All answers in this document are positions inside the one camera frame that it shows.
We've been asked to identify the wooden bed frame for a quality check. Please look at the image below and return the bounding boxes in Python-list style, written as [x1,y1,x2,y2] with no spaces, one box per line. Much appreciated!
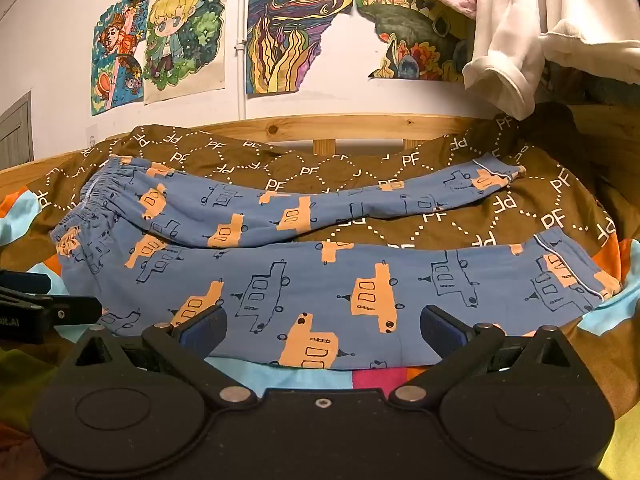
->
[0,112,473,181]

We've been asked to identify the swirly night sky wall poster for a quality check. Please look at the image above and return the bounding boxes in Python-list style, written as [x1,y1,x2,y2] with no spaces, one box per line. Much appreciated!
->
[245,0,355,97]

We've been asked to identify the grey panelled door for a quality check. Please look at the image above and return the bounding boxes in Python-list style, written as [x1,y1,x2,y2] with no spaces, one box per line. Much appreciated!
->
[0,90,34,172]

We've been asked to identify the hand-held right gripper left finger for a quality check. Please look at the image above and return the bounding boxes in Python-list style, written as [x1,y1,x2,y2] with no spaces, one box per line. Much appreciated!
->
[65,305,257,407]

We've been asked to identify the white wall conduit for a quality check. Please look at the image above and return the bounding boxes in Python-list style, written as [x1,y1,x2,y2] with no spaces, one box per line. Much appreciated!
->
[235,0,249,117]

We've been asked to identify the blonde figure wall poster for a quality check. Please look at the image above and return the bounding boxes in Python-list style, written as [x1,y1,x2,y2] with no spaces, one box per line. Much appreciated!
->
[143,0,229,107]

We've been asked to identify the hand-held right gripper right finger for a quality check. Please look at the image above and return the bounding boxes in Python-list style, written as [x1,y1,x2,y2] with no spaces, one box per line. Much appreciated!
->
[387,305,593,407]

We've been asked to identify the blue pants with orange print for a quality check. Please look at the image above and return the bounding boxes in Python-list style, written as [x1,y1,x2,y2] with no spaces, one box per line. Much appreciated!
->
[49,156,623,371]

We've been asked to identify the colourful landscape wall poster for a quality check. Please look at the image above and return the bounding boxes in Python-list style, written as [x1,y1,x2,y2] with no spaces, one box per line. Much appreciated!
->
[351,0,477,83]

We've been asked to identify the white rolled cloth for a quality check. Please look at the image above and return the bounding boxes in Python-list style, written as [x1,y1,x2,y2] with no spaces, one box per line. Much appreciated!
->
[462,0,640,122]

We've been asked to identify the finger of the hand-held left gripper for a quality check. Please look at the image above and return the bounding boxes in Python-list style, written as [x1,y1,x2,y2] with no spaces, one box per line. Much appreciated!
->
[0,291,102,332]
[0,269,53,295]

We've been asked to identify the brown patterned blanket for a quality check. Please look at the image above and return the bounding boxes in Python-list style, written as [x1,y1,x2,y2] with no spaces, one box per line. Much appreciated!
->
[0,116,640,413]

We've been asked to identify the orange haired figure wall poster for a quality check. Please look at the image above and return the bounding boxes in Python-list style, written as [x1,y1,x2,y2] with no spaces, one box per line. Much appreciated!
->
[91,0,151,117]

